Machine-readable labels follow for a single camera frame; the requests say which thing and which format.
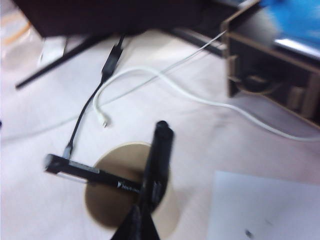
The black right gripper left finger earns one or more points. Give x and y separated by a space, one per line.
131 227

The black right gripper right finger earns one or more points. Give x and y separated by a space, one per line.
148 228

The beige paper cup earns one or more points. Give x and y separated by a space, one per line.
112 200

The black marker with white label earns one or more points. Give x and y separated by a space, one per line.
100 176

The white paper sheet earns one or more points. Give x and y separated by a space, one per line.
262 207

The black computer monitor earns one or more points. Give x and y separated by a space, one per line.
50 66

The dark wooden desk organizer shelf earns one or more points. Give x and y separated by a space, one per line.
262 67

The clear plastic bag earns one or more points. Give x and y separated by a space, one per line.
22 47

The large black monitor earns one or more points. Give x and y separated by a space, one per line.
125 15

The blue plastic package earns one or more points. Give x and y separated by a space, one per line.
295 17

